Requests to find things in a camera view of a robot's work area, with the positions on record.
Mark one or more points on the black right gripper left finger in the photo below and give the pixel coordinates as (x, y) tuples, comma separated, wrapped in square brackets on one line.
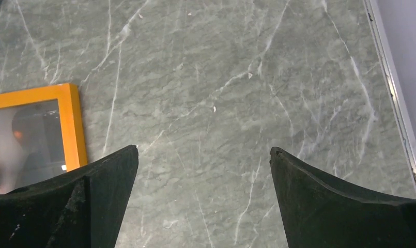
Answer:
[(81, 208)]

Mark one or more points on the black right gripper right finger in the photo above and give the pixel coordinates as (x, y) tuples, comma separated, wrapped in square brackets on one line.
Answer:
[(322, 210)]

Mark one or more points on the orange picture frame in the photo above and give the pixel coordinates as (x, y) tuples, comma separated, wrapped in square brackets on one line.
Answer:
[(41, 135)]

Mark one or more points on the aluminium table edge rail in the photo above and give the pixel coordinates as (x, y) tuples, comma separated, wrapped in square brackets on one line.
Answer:
[(393, 25)]

